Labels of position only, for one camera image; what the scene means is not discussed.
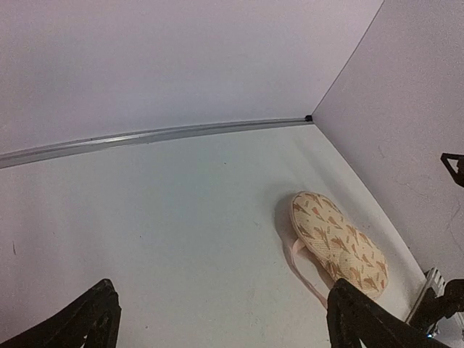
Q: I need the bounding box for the floral mesh laundry bag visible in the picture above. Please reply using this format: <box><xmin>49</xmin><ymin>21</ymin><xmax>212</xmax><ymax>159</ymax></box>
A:
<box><xmin>283</xmin><ymin>191</ymin><xmax>389</xmax><ymax>308</ymax></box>

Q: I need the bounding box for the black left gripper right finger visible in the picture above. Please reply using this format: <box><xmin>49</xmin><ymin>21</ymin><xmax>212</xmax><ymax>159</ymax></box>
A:
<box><xmin>326</xmin><ymin>278</ymin><xmax>446</xmax><ymax>348</ymax></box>

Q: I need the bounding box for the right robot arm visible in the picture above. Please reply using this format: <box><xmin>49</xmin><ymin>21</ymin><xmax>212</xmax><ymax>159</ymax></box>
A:
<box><xmin>406</xmin><ymin>268</ymin><xmax>463</xmax><ymax>338</ymax></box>

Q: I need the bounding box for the aluminium table edge rail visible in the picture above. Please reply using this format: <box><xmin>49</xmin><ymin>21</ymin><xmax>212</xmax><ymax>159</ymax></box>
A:
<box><xmin>1</xmin><ymin>115</ymin><xmax>313</xmax><ymax>169</ymax></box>

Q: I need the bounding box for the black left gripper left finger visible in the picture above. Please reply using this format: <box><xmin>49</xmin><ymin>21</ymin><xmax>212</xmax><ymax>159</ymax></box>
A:
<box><xmin>1</xmin><ymin>278</ymin><xmax>121</xmax><ymax>347</ymax></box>

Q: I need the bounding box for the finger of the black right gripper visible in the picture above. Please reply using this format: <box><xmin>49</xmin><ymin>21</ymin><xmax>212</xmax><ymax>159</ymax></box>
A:
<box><xmin>440</xmin><ymin>153</ymin><xmax>464</xmax><ymax>187</ymax></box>

